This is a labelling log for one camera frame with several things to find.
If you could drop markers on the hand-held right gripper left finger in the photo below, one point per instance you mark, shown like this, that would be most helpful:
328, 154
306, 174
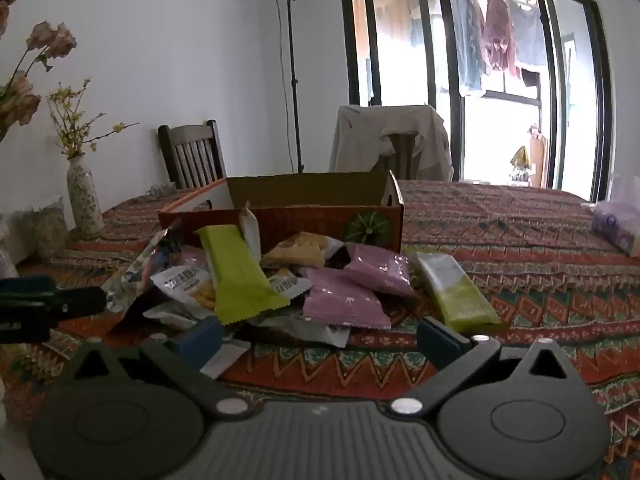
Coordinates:
200, 342

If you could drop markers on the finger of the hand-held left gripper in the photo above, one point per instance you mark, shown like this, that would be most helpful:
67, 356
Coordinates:
25, 285

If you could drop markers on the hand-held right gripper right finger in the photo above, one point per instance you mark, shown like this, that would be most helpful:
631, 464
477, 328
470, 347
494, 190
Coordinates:
440, 345

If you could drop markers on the white and green snack packet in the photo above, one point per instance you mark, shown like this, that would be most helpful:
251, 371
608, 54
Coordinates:
460, 295

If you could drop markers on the white cracker-print packet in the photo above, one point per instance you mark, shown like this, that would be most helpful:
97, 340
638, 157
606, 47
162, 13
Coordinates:
187, 280

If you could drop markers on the yellow-green snack packet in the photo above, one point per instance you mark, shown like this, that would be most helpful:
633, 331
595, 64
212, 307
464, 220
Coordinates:
235, 280

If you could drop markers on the pink snack packet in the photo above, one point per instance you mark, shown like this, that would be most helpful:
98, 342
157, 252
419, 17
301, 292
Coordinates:
380, 267
345, 302

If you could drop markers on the silver foil snack packet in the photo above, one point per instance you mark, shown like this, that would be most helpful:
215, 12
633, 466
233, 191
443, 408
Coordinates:
125, 275

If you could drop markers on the white yellow-print snack packet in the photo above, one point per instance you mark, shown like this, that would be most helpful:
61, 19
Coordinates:
287, 282

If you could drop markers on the narrow white snack packet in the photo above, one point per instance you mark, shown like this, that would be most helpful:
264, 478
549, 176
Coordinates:
250, 230

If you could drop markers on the clear cracker packet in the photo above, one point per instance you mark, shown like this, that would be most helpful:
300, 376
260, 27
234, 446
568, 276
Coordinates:
300, 250

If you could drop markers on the orange cardboard box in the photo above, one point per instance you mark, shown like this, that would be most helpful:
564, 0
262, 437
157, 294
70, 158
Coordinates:
320, 217

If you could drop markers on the clear jar of dried slices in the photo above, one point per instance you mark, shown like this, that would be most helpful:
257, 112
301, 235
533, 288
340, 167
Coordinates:
47, 232

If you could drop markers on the floral ceramic vase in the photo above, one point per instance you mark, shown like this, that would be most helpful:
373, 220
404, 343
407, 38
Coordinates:
82, 195

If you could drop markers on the crumpled floral cloth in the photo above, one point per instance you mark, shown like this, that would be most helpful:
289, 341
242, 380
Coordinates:
160, 189

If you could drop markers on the yellow flower branches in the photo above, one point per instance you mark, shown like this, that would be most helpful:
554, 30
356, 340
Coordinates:
75, 130

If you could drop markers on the dark wooden chair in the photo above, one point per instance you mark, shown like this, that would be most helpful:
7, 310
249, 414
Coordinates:
400, 150
192, 155

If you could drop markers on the yellow bag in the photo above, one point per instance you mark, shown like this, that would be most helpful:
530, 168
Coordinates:
520, 157

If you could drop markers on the purple tissue pack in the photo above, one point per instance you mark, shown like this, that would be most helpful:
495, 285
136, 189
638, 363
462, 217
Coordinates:
617, 225

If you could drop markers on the beige jacket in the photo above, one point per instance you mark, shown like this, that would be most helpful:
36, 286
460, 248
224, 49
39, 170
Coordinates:
360, 135

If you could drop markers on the pink dried flowers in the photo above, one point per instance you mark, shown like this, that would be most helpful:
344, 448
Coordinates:
50, 40

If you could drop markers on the row of hanging clothes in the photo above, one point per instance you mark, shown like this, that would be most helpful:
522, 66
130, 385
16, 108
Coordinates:
500, 35

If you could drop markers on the black sliding door frame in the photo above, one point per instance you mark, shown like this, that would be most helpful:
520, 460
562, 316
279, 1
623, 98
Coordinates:
451, 60

